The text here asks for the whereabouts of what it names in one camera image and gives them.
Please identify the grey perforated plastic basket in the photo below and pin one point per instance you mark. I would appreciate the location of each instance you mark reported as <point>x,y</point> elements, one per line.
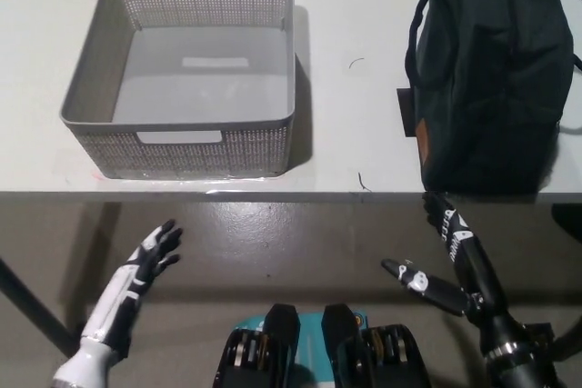
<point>254,152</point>

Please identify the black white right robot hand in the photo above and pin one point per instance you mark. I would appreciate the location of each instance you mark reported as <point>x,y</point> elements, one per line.
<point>468,265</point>

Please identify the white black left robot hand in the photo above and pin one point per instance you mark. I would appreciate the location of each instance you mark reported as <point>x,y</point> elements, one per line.
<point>132,274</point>

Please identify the dark metal table leg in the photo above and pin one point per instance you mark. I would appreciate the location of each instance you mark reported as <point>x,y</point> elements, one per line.
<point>41,311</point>

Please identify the thin dark hair strand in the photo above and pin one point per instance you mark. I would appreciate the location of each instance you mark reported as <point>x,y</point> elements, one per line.
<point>357,60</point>

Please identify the black tape patch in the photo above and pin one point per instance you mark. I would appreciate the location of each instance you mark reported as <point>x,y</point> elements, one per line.
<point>405,111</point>

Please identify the short dark thread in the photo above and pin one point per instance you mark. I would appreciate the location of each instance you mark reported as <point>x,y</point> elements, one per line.
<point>362,181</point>

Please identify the black teal robot torso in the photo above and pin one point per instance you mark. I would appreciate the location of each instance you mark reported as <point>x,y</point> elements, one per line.
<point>282,347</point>

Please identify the black fabric lunch bag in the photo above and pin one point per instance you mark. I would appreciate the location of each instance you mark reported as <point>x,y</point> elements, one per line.
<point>491,88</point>

